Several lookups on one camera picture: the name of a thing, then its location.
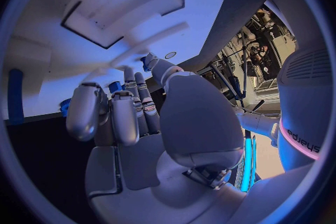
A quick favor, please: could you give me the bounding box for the glowing light bar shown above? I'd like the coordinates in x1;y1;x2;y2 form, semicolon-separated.
240;135;258;193

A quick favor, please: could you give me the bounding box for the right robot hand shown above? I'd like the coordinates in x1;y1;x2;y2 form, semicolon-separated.
65;52;248;224

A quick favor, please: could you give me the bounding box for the blue gear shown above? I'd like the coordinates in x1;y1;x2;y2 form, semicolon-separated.
59;98;73;118

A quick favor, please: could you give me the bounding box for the long blue cylinder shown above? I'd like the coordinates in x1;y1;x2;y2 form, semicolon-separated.
7;68;25;125

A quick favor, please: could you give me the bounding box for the blue peg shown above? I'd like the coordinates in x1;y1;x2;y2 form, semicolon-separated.
140;57;153;73
108;81;125;94

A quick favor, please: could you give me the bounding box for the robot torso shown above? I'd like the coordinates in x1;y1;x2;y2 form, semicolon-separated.
276;46;332;172

